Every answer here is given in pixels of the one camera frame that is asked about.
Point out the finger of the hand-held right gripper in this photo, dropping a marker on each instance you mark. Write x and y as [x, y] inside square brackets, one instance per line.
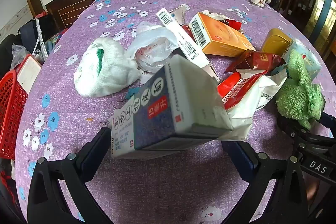
[294, 127]
[329, 119]

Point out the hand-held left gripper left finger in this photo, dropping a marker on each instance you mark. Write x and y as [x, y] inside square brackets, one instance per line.
[88, 158]

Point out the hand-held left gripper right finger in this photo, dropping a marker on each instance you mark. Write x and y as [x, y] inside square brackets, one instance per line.
[244, 161]

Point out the green knitted toy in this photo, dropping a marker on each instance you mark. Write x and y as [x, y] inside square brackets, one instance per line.
[294, 98]

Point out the light blue tissue packet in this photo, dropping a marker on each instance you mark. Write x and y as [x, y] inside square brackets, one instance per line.
[307, 58]

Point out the red white packaging bag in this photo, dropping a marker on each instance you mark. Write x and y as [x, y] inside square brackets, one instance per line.
[236, 90]

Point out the red snack packet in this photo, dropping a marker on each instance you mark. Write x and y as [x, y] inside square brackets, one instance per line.
[252, 61]

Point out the gold tin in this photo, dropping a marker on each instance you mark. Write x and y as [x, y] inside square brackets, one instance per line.
[275, 43]

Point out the red plastic basket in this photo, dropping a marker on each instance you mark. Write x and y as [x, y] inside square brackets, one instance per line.
[10, 113]

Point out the white knitted cloth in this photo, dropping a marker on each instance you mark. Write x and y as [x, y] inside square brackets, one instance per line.
[105, 69]

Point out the blue white carton box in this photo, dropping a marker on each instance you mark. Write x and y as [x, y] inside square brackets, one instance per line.
[168, 108]

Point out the orange carton box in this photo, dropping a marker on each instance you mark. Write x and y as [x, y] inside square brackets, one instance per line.
[225, 37]

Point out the red cigarette pack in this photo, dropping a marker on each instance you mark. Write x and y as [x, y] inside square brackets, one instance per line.
[235, 25]

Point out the long white carton box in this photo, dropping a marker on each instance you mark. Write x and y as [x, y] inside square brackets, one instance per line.
[183, 43]

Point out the clear plastic bag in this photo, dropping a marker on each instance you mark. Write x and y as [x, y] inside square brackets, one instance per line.
[155, 40]
[17, 56]

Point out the small white torn carton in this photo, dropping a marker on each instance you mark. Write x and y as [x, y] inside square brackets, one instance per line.
[179, 15]

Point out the person's right hand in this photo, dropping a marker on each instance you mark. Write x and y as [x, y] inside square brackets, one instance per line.
[311, 188]

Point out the purple floral tablecloth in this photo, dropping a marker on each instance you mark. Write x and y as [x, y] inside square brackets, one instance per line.
[157, 187]

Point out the colourful bag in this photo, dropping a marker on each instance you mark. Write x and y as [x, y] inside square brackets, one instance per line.
[53, 40]

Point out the crumpled clear plastic bag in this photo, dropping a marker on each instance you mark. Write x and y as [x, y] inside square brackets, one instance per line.
[17, 56]

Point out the white metal stand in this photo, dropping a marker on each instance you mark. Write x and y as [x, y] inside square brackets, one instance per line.
[39, 37]

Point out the dark blue bag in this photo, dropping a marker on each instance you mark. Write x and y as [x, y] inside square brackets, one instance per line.
[31, 29]

